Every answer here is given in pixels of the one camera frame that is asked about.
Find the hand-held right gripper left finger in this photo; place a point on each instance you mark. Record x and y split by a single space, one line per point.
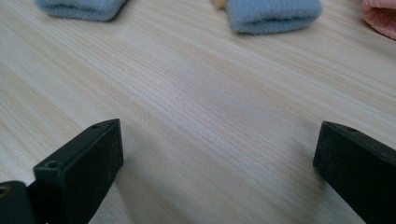
77 168

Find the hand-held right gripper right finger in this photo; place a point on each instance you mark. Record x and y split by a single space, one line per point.
361 174

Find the pink patterned glove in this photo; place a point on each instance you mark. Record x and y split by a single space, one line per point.
381 17

